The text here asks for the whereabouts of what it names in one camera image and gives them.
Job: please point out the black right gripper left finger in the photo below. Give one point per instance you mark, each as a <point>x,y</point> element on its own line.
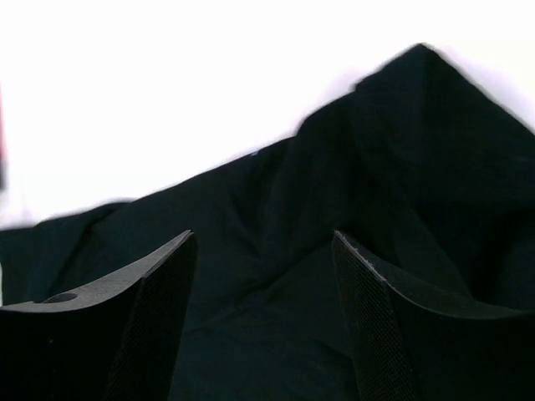
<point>115,338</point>

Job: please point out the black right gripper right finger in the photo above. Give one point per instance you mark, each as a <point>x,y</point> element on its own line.
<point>416,332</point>

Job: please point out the black t shirt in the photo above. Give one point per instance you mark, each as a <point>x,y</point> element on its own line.
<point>416,164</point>

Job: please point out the red t shirt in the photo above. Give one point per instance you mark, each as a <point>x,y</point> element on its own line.
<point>2,145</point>

